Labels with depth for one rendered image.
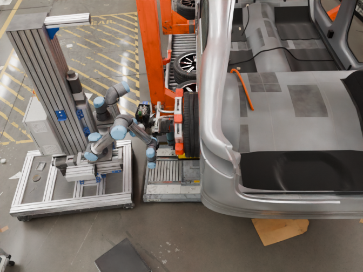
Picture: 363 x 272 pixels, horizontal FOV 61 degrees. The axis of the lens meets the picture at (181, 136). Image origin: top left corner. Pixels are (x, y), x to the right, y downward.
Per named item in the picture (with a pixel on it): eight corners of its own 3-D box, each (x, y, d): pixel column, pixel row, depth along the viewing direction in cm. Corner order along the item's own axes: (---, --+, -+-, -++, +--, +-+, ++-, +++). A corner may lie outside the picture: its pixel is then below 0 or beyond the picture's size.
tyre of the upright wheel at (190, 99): (210, 130, 263) (207, 76, 302) (182, 131, 264) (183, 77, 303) (208, 169, 316) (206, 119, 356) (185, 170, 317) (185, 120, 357)
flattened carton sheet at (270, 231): (312, 230, 318) (313, 228, 316) (264, 246, 309) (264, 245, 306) (297, 205, 338) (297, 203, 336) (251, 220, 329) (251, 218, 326)
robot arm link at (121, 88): (100, 98, 324) (112, 85, 275) (113, 92, 330) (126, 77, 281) (106, 108, 325) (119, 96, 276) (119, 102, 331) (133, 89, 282)
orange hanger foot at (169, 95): (210, 117, 364) (212, 94, 339) (166, 117, 366) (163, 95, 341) (210, 107, 375) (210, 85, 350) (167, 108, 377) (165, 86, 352)
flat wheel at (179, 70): (167, 69, 475) (166, 56, 457) (206, 59, 490) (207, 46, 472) (183, 95, 432) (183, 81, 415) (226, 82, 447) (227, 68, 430)
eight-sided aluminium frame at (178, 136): (183, 163, 312) (181, 124, 272) (176, 163, 312) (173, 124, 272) (183, 124, 349) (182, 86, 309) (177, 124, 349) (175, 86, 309)
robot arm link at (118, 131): (96, 151, 285) (131, 122, 254) (92, 164, 275) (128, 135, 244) (85, 145, 279) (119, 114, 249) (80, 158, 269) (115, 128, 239)
